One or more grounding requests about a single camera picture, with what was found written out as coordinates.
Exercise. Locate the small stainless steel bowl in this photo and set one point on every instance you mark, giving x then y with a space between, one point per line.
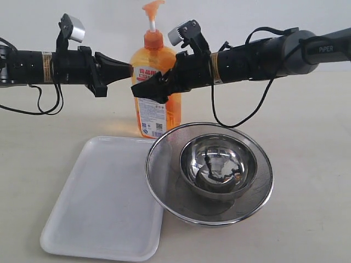
218 167

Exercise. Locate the white rectangular plastic tray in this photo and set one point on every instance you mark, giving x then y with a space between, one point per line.
105 209

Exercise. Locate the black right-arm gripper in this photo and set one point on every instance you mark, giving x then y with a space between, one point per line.
190 71

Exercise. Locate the orange dish soap pump bottle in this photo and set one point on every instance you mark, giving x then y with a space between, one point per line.
154 119

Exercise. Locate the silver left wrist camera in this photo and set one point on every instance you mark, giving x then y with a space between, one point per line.
71 28

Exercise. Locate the steel mesh strainer basket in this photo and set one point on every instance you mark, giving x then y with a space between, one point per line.
165 182

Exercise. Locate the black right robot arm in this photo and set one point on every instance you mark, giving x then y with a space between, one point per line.
291 52

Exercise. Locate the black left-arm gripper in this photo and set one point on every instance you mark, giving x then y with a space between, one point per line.
80 67

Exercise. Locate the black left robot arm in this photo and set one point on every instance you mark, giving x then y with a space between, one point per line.
24 67

